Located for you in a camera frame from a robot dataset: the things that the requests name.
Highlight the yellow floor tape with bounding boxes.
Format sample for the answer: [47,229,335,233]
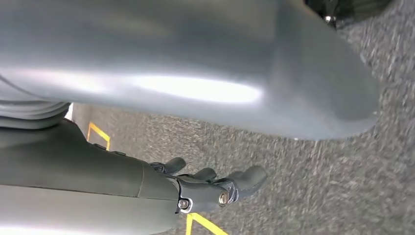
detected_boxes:
[185,212,229,235]

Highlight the silver robot leg shell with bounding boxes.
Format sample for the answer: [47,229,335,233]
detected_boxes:
[0,0,380,141]

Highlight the black robot foot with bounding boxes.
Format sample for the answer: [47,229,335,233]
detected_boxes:
[304,0,393,30]

